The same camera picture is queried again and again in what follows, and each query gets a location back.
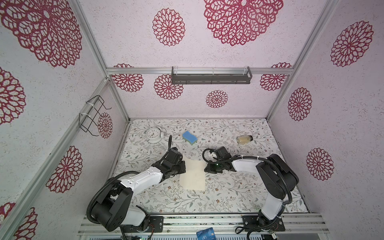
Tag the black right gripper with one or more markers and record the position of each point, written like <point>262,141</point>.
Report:
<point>212,168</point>

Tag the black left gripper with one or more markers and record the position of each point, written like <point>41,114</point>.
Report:
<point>182,167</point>

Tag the cream square paper sheet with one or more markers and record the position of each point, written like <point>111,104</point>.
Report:
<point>195,177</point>

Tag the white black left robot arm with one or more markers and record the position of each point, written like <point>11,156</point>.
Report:
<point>110,206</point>

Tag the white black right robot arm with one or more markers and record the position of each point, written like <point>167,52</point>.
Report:
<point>279,179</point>

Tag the glass jar with black lid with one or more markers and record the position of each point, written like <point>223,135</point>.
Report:
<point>242,140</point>

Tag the blue yellow sponge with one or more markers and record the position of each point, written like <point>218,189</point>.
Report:
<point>190,138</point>

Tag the white alarm clock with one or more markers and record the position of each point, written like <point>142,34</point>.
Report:
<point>155,135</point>

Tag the blue card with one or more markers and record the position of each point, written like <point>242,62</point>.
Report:
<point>207,234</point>

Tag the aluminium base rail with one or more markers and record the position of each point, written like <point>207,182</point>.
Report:
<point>226,224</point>

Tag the black wire wall basket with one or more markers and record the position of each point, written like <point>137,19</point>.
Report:
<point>96,121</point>

